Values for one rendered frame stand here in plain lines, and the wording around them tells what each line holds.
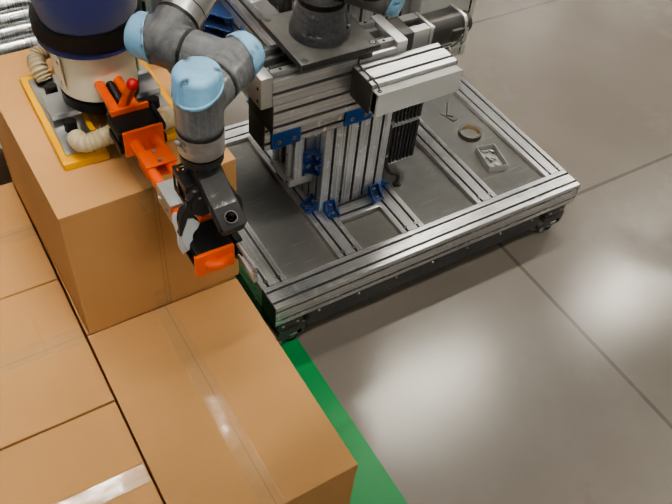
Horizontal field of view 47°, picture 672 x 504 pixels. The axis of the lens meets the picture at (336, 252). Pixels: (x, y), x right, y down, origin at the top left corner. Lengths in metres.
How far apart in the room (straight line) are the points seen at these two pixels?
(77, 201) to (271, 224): 1.06
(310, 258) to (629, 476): 1.18
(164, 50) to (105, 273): 0.68
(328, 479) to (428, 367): 0.93
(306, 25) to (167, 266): 0.66
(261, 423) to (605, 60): 2.88
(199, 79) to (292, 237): 1.48
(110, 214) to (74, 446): 0.50
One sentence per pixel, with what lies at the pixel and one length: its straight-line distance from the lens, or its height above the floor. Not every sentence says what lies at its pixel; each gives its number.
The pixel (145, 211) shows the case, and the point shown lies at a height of 0.88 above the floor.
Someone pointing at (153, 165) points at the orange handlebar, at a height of 1.09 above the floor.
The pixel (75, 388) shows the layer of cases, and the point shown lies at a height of 0.54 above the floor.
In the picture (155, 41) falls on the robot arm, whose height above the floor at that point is 1.39.
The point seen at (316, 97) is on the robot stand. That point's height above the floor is 0.89.
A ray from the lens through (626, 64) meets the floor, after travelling 4.16.
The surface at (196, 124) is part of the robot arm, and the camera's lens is 1.18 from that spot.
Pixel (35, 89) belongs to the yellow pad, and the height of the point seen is 0.97.
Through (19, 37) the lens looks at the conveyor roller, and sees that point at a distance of 2.92.
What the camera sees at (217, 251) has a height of 1.10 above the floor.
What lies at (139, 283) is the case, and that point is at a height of 0.66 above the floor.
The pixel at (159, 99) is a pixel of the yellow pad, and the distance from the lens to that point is 1.87.
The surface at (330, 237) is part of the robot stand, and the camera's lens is 2.58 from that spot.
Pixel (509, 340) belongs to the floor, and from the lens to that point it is 2.70.
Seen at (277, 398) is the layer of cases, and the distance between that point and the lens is 1.81.
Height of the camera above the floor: 2.10
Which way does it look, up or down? 48 degrees down
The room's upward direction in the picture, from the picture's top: 7 degrees clockwise
